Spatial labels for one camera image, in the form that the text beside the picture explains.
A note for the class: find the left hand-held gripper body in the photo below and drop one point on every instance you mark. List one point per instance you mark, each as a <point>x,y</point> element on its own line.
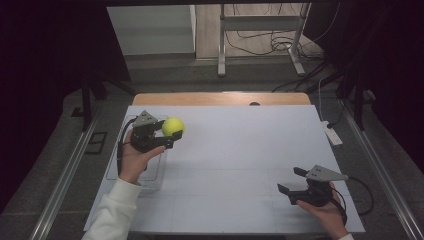
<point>145,133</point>

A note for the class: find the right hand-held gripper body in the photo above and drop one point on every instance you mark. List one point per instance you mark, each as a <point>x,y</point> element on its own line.
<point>316,188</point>

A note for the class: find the yellow tennis ball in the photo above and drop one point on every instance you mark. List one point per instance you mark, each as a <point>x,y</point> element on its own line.
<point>173,126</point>

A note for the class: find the clear plastic container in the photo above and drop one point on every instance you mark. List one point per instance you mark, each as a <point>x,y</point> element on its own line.
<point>156,170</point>

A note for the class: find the person's right hand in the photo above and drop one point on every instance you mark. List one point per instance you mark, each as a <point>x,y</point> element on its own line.
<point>326,215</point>

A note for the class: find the person's left hand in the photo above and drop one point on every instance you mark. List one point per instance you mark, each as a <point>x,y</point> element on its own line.
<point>133,163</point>

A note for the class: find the wooden table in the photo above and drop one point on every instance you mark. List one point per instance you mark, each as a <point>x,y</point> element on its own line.
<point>200,99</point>

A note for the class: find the white power strip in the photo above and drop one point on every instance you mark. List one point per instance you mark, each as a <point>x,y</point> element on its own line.
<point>332,135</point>

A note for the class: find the white board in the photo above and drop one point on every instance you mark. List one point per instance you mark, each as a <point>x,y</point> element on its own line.
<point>233,166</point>

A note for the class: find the black stand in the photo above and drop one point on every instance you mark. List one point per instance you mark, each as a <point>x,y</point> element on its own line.
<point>87,100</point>
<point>358,100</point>

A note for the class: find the white cabinet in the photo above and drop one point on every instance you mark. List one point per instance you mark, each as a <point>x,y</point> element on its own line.
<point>150,30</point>

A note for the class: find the dark curtain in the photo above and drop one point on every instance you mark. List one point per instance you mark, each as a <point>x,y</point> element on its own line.
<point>393,60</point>
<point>40,66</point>

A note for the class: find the aluminium rail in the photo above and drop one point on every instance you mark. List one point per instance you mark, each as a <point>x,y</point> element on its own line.
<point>383,180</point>
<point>63,186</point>

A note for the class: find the grey metal desk frame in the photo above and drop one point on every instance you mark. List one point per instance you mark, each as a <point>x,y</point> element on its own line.
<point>256,23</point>

